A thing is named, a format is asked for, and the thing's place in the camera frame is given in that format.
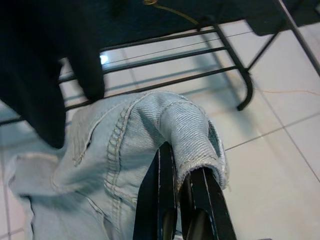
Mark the light blue denim shorts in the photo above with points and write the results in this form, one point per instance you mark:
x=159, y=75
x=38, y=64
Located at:
x=87, y=175

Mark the plain black t-shirt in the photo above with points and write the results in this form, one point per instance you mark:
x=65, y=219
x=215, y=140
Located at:
x=37, y=62

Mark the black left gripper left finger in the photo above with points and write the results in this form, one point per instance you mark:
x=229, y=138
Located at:
x=155, y=200

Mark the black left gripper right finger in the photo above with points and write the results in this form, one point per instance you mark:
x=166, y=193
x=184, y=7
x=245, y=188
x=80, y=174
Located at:
x=210, y=212

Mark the black metal clothes rack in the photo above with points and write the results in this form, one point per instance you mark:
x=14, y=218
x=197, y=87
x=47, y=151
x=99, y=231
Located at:
x=247, y=92

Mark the black floor mat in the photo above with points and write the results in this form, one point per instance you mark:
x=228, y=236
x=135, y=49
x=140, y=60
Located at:
x=175, y=15

